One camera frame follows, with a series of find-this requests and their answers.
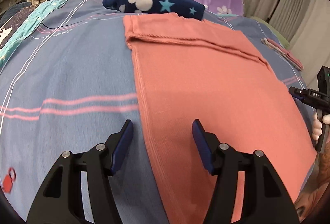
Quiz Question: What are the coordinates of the navy star fleece blanket roll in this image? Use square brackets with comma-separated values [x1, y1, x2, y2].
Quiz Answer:
[102, 0, 205, 21]

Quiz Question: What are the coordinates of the green pillow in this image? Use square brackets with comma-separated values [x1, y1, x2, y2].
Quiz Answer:
[251, 16, 290, 49]

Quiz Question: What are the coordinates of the folded pink clothes stack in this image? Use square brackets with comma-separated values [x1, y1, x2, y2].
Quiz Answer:
[261, 38, 304, 72]

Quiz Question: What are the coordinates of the dark deer-print bed sheet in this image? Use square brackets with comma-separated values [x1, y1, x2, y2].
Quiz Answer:
[1, 5, 39, 49]

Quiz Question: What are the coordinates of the right hand white glove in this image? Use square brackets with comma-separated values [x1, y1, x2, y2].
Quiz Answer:
[312, 111, 330, 141]

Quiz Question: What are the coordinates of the blue plaid duvet cover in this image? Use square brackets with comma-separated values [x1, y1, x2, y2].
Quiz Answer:
[0, 0, 317, 224]

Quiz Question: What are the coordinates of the coral pink long-sleeve shirt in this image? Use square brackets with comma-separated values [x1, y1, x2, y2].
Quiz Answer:
[123, 13, 316, 223]

